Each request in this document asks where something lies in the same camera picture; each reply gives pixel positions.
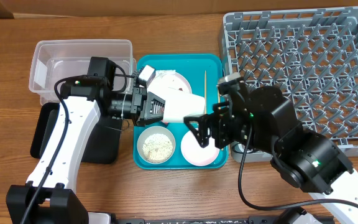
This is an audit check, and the rice pile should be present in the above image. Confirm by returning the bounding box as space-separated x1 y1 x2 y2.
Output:
142 134 173 163

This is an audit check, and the black plastic tray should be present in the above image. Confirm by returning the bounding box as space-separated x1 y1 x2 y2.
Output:
30 103 124 164

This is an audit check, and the grey dishwasher rack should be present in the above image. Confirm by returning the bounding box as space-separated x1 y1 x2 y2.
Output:
219 7 358 156

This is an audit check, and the grey bowl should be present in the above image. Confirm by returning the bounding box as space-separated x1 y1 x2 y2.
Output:
136 126 176 165

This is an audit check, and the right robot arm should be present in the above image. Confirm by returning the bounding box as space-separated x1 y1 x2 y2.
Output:
183 78 358 223

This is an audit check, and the black bar at table edge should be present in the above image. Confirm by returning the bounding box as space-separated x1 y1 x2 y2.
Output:
110 217 335 224

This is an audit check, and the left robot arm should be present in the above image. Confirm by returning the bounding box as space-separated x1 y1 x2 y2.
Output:
6 57 165 223

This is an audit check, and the wooden chopstick left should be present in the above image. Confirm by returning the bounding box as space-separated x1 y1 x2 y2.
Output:
204 70 208 114

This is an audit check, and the clear plastic bin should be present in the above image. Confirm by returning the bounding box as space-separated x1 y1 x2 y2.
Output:
29 39 136 105

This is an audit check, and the white round plate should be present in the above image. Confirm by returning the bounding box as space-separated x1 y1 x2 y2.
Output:
147 72 192 93

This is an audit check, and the white paper cup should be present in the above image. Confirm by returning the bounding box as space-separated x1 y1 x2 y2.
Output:
154 88 206 123

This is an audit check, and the white crumpled napkin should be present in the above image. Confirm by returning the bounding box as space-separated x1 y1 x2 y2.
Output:
156 70 176 77

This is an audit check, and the pink bowl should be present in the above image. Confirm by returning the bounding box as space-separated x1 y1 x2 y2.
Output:
181 131 220 167

